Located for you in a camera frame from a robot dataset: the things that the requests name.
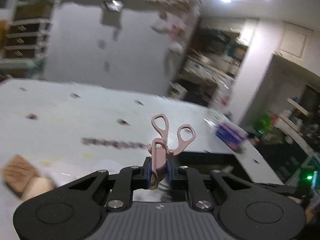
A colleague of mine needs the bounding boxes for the green plastic bag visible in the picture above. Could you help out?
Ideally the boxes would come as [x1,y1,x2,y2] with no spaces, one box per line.
[253,114,272,137]

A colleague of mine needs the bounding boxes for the black cardboard box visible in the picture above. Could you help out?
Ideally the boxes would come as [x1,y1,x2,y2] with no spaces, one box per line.
[174,151,252,183]

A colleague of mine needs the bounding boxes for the purple tissue pack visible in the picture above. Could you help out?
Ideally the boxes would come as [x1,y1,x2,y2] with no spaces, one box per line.
[215,122,248,152]

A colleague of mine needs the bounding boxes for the white drawer cabinet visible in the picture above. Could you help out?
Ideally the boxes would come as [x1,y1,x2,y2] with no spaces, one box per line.
[1,18,52,70]

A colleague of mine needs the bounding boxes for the wooden engraved coaster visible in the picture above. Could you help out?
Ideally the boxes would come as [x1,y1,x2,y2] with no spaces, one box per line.
[1,154,40,201]

